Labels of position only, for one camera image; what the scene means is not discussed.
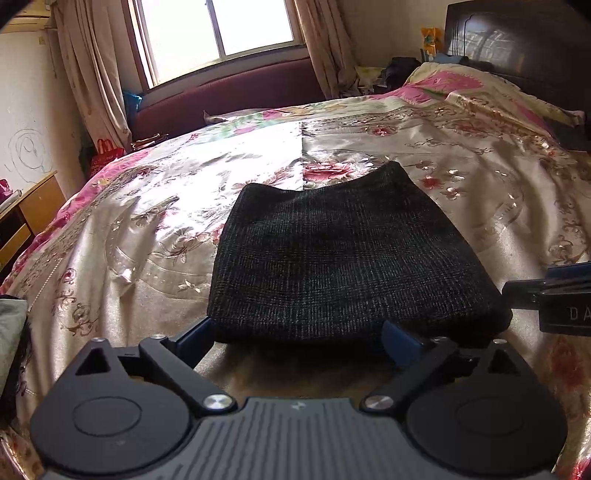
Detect dark clothes pile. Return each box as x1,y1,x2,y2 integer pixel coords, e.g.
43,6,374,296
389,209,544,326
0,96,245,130
382,56,424,89

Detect beige patterned curtain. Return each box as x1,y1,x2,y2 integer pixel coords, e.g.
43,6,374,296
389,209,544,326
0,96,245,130
294,0,359,100
52,0,133,154

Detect window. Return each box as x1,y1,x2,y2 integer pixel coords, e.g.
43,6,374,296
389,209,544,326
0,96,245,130
124,0,308,89

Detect gold metal object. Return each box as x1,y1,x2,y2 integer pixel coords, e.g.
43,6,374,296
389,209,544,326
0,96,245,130
130,133,170,151

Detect red gift bag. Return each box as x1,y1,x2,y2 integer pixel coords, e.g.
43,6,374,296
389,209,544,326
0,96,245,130
89,137,126,179

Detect floral satin bedspread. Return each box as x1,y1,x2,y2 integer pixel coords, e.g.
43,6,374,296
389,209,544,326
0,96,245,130
0,61,591,480

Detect dark wooden headboard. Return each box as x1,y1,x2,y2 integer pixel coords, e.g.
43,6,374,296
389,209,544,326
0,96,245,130
444,0,591,151

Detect grey green cloth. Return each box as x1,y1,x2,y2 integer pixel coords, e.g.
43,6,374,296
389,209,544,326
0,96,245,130
0,296,31,403

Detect air conditioner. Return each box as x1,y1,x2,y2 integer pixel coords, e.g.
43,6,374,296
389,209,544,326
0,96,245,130
4,0,55,32

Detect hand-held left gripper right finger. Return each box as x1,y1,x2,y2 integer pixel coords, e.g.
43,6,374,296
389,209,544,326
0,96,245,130
360,319,525,411

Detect light patterned cloth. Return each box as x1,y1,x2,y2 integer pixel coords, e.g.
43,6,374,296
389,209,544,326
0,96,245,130
355,65,385,94

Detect wooden bedside cabinet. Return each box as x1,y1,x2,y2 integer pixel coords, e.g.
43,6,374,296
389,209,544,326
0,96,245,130
0,170,68,274

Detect yellow packet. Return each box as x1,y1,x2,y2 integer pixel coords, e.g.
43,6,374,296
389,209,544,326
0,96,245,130
419,26,445,62

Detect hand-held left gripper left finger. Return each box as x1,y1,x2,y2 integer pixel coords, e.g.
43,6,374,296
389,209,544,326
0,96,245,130
74,318,236,415

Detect blue plastic container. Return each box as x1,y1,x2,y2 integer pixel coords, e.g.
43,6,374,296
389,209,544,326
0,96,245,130
122,89,145,126

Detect dark woven pants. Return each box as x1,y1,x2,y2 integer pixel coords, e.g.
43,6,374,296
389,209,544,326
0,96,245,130
208,160,513,348

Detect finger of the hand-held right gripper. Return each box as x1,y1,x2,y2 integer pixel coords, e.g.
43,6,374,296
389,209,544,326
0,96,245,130
502,262,591,308

